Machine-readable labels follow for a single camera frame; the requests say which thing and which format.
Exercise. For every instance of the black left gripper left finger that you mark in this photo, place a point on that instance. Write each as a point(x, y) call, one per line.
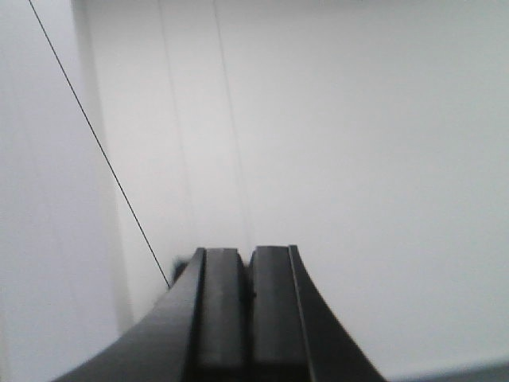
point(195, 332)

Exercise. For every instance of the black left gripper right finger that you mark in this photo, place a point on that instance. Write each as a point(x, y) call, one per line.
point(295, 335)

